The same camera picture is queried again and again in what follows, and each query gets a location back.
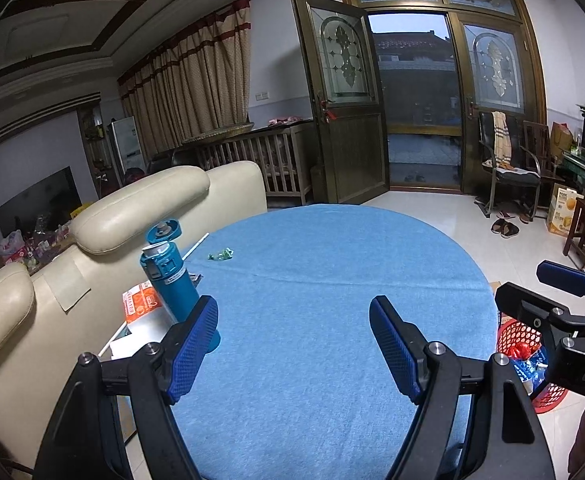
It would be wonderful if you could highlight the pink plastic bag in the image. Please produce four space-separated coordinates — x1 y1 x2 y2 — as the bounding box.
0 230 26 263

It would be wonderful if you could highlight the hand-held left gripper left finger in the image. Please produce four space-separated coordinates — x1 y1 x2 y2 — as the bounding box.
32 295 220 480

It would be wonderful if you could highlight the striped beige scarf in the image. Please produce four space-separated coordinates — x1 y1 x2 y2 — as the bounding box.
491 110 515 171

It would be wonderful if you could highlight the blue tablecloth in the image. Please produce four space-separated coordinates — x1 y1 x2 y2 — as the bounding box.
107 203 498 480

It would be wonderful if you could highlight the beige striped curtain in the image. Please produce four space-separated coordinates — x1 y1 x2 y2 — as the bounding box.
117 0 253 148

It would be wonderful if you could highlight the white air conditioner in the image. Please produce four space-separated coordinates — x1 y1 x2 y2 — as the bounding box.
110 116 146 173

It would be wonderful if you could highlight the orange and white box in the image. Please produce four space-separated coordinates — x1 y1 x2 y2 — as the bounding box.
121 280 166 324

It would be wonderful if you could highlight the glass desk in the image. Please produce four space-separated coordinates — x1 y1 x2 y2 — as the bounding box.
555 152 585 191

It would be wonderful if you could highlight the open wooden glass door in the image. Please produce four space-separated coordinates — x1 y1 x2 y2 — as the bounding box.
291 0 390 206

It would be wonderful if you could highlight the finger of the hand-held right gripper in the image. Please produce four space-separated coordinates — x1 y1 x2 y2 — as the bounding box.
495 281 585 356
536 260 585 298

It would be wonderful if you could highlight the blue plastic bag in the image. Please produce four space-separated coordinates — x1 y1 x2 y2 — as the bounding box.
512 347 550 393

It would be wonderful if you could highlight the wooden crib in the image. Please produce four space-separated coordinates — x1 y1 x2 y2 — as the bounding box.
182 121 318 206

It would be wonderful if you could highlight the dark wooden chair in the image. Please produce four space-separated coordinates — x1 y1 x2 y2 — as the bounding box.
522 120 565 208

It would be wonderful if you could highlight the closed wooden glass door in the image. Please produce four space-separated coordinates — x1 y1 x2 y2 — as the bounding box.
455 17 543 193

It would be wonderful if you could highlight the blue insulated bottle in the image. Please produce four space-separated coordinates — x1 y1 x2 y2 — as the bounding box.
139 217 222 353

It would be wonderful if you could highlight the black television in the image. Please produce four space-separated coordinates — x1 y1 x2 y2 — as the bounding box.
0 166 80 238

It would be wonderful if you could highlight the orange printed carton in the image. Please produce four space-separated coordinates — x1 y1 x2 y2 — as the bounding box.
547 183 585 238

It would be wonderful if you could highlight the dark wooden stool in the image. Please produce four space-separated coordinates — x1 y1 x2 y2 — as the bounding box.
562 197 585 261

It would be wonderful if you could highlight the red plastic basket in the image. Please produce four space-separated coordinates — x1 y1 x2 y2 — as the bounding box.
497 310 570 415

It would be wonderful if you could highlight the white stick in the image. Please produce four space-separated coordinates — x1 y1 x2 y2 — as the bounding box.
185 232 210 261

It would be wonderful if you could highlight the black armchair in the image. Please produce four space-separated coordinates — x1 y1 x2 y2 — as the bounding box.
475 110 543 218

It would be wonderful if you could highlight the cream leather sofa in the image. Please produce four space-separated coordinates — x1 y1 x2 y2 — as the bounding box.
0 160 268 461

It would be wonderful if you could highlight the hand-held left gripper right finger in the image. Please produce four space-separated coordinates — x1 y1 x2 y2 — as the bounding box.
369 295 555 480

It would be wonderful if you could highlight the brown paper bag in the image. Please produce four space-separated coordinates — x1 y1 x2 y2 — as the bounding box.
551 122 573 157

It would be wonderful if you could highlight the red wrapper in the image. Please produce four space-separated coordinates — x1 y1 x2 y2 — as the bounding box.
509 341 543 361

